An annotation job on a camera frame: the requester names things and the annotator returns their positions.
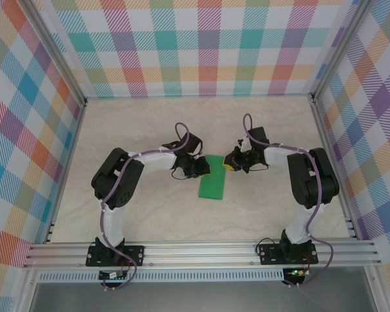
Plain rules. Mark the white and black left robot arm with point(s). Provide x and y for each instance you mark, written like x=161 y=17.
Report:
x=112 y=224

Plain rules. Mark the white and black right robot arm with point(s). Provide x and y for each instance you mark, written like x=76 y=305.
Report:
x=297 y=227

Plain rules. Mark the small circuit board green light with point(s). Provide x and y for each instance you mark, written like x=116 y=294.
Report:
x=297 y=272

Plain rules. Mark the small black circuit board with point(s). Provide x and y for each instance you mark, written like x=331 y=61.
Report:
x=112 y=275

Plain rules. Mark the long aluminium mounting rail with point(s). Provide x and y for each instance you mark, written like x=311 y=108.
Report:
x=198 y=255

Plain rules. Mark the aluminium side rail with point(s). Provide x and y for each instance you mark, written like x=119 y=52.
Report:
x=334 y=169
x=65 y=175

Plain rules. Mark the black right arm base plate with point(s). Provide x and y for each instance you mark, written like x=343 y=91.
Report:
x=269 y=253

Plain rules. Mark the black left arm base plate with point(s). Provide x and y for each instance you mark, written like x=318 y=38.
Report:
x=135 y=255

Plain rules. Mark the aluminium frame post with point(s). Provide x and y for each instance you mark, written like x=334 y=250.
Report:
x=339 y=48
x=57 y=52

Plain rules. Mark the aluminium frame leg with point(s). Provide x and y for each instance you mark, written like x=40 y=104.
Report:
x=375 y=292
x=27 y=292

